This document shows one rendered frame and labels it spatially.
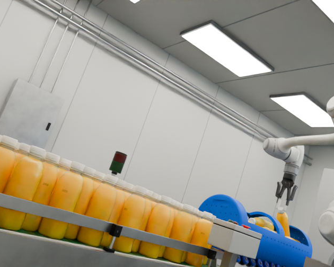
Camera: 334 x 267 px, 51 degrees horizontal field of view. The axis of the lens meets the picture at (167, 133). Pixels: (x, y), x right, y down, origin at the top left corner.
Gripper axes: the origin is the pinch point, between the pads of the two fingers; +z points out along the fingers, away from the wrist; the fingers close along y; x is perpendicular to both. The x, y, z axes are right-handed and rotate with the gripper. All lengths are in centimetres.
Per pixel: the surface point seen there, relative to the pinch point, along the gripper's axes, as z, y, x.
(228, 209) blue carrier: 17, -6, 62
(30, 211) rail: 38, -22, 166
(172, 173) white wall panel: -32, 294, -188
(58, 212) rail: 37, -22, 158
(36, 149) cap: 23, -20, 169
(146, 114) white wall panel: -101, 308, -109
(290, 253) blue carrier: 26.6, -14.9, 4.3
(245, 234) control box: 26, -35, 89
